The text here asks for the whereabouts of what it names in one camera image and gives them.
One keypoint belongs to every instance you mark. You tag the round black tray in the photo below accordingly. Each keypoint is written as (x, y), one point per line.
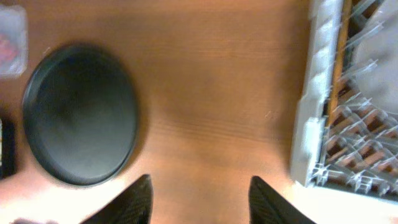
(81, 114)

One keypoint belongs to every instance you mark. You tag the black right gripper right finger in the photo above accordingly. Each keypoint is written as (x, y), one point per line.
(267, 206)

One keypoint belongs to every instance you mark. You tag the black food waste bin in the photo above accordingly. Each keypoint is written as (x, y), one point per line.
(8, 148)

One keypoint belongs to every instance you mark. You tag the large white plate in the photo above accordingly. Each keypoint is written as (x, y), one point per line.
(380, 84)

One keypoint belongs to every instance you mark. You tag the grey dishwasher rack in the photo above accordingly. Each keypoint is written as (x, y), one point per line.
(358, 152)

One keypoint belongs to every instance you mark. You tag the clear plastic waste bin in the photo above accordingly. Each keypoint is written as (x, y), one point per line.
(14, 26)

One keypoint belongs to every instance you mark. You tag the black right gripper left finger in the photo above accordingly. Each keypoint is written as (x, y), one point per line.
(132, 206)

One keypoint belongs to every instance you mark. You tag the wooden chopstick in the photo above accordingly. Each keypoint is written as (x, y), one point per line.
(339, 60)

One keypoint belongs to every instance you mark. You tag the red snack wrapper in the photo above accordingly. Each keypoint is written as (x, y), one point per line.
(8, 50)

